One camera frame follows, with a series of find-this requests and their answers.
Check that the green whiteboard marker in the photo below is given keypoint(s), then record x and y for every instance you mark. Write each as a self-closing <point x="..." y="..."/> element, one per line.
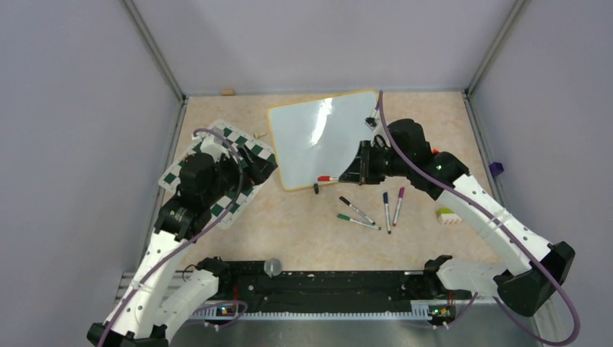
<point x="361" y="223"/>

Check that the purple whiteboard marker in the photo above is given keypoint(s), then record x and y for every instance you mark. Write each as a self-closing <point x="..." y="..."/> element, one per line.
<point x="401" y="193"/>

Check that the black whiteboard marker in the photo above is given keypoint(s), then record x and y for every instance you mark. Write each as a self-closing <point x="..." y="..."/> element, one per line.
<point x="353" y="207"/>

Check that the purple block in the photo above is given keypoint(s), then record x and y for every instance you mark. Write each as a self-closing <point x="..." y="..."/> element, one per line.
<point x="496" y="168"/>

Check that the wooden chess piece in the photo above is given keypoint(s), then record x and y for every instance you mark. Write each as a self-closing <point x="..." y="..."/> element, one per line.
<point x="259" y="135"/>

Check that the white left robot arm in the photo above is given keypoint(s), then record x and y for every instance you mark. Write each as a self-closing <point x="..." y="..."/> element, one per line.
<point x="146" y="315"/>

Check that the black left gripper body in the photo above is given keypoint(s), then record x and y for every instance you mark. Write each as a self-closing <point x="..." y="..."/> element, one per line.
<point x="251" y="175"/>

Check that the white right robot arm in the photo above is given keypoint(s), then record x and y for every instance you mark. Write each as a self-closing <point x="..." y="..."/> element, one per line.
<point x="518" y="281"/>

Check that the grey round knob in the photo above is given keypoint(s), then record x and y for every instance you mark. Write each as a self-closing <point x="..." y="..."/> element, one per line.
<point x="273" y="267"/>

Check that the green white toy brick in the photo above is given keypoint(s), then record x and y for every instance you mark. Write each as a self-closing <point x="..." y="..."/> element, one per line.
<point x="446" y="216"/>

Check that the green white chessboard mat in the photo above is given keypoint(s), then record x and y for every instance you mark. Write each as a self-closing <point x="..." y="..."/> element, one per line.
<point x="204" y="181"/>

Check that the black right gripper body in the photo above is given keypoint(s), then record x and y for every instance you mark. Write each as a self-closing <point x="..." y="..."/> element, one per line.
<point x="376" y="163"/>

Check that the blue whiteboard marker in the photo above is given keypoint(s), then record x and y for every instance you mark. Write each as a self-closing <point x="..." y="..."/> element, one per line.
<point x="387" y="212"/>

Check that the yellow framed whiteboard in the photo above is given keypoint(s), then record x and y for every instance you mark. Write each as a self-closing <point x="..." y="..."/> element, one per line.
<point x="319" y="137"/>

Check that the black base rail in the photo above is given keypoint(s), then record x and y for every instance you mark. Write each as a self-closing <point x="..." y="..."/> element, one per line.
<point x="325" y="292"/>

